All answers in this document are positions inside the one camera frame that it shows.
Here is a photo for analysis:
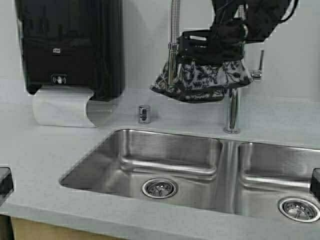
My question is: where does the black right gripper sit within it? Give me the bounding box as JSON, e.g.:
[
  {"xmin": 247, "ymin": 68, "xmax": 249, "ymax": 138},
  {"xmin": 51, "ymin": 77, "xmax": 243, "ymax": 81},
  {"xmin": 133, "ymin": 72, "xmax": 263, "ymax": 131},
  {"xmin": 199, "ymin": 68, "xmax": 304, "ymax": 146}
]
[{"xmin": 177, "ymin": 21, "xmax": 248, "ymax": 63}]

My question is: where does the grey floral patterned cloth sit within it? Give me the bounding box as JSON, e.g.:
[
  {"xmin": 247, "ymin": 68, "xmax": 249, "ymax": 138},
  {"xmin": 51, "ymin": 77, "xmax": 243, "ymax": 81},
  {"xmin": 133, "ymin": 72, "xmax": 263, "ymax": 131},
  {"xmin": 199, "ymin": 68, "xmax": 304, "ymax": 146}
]
[{"xmin": 150, "ymin": 59, "xmax": 253, "ymax": 104}]

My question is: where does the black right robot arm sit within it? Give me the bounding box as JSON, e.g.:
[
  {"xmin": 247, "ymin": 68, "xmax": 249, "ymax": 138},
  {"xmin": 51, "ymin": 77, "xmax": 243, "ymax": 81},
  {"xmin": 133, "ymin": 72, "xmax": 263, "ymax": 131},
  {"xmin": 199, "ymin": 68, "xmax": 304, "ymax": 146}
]
[{"xmin": 177, "ymin": 0, "xmax": 299, "ymax": 66}]

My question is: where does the chrome kitchen faucet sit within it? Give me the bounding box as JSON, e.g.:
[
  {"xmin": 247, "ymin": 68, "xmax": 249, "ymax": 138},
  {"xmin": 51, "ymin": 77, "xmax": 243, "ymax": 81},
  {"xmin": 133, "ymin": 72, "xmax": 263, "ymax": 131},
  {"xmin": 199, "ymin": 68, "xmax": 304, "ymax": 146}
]
[{"xmin": 167, "ymin": 0, "xmax": 265, "ymax": 134}]

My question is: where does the chrome countertop button cap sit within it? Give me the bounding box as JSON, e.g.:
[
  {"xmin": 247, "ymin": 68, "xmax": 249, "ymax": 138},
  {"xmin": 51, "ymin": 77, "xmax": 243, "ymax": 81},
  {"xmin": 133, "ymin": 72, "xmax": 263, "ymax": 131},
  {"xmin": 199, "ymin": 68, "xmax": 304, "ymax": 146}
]
[{"xmin": 138, "ymin": 104, "xmax": 151, "ymax": 124}]

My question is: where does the black paper towel dispenser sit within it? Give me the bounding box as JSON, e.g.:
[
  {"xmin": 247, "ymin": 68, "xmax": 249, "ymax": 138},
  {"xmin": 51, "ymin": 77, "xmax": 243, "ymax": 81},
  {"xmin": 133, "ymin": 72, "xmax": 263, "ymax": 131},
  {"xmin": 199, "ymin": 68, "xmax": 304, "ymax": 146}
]
[{"xmin": 14, "ymin": 0, "xmax": 125, "ymax": 101}]

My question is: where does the left sink drain strainer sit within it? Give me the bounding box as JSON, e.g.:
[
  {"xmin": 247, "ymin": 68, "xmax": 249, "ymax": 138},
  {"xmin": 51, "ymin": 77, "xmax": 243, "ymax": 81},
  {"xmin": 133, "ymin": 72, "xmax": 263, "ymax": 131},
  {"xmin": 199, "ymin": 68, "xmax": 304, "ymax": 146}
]
[{"xmin": 141, "ymin": 178, "xmax": 178, "ymax": 200}]

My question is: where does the sink drain strainer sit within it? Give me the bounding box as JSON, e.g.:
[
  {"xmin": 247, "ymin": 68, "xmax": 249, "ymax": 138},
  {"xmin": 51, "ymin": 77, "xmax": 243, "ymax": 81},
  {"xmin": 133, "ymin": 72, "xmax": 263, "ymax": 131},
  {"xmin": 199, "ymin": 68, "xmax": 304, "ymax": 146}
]
[
  {"xmin": 141, "ymin": 178, "xmax": 178, "ymax": 200},
  {"xmin": 277, "ymin": 197, "xmax": 320, "ymax": 224}
]

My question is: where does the white paper towel sheet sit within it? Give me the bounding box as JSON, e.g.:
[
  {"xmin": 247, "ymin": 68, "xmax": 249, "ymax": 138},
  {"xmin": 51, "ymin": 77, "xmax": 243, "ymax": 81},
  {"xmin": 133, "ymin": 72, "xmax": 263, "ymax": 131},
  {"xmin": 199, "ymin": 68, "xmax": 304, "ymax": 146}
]
[{"xmin": 32, "ymin": 85, "xmax": 96, "ymax": 128}]

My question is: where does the right sink drain strainer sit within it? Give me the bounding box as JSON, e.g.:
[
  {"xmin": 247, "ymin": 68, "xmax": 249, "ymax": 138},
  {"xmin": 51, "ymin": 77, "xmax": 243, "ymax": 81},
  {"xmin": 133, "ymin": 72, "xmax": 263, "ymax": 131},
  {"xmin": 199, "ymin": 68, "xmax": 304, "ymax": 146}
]
[{"xmin": 277, "ymin": 197, "xmax": 320, "ymax": 224}]

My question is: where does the stainless steel wall sink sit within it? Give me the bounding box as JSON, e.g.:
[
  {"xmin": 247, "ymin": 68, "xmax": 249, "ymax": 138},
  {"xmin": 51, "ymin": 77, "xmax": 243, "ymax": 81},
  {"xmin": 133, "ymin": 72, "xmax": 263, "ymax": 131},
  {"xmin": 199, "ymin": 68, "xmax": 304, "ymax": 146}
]
[{"xmin": 59, "ymin": 129, "xmax": 320, "ymax": 225}]

